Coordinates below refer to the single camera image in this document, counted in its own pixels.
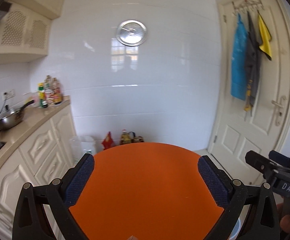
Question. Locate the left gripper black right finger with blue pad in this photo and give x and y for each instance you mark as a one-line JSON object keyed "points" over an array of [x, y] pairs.
{"points": [[261, 221]]}

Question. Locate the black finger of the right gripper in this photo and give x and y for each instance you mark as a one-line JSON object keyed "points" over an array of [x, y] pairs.
{"points": [[268, 167], [286, 158]]}

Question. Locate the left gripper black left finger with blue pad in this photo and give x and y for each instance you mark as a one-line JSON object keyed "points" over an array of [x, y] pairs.
{"points": [[30, 219]]}

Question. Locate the cream kitchen base cabinet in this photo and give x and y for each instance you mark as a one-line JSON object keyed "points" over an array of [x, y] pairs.
{"points": [[37, 151]]}

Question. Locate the person's right hand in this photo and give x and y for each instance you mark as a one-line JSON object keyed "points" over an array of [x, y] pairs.
{"points": [[284, 220]]}

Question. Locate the light blue bucket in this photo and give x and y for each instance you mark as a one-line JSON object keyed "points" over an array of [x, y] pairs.
{"points": [[235, 230]]}

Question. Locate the white panel door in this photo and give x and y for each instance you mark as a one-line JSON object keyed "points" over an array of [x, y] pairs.
{"points": [[253, 112]]}

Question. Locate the white plastic bag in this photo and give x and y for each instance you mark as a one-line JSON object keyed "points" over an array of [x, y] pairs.
{"points": [[81, 145]]}

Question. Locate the dark grey hanging apron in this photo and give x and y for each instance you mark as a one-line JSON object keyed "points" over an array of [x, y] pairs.
{"points": [[252, 66]]}

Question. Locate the red packaging bag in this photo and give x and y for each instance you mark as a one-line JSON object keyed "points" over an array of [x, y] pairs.
{"points": [[108, 142]]}

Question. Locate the round orange table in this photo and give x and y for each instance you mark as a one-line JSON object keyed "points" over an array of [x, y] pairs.
{"points": [[147, 191]]}

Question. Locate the blue hanging apron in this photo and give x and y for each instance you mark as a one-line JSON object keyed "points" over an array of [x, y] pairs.
{"points": [[238, 73]]}

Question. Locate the yellow cooking oil jug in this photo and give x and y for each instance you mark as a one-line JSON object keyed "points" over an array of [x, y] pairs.
{"points": [[125, 138]]}

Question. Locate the clear pink plastic container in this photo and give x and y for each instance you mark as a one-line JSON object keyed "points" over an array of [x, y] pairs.
{"points": [[31, 96]]}

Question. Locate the yellow black hanging cloth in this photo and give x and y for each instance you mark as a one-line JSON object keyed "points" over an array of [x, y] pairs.
{"points": [[265, 36]]}

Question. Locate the white label sauce bottle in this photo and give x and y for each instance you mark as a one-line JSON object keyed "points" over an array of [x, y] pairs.
{"points": [[48, 91]]}

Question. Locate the brown oil bottle red label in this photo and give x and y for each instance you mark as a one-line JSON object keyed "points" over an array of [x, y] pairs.
{"points": [[57, 95]]}

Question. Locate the green label sauce bottle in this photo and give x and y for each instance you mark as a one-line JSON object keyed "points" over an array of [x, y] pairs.
{"points": [[41, 94]]}

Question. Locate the metal over-door hook rack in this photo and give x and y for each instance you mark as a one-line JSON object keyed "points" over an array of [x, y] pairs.
{"points": [[243, 6]]}

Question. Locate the door lever handle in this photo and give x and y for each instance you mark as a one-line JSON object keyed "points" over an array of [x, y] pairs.
{"points": [[281, 107]]}

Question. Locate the steel wok black handle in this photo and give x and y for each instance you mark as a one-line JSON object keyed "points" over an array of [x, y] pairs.
{"points": [[11, 117]]}

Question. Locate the white wall socket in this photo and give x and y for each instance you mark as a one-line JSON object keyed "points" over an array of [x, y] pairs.
{"points": [[8, 95]]}

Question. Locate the cream upper wall cabinet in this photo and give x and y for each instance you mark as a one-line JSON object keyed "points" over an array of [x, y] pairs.
{"points": [[25, 30]]}

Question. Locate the round metal wall lid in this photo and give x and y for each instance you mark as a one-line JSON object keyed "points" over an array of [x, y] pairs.
{"points": [[131, 33]]}

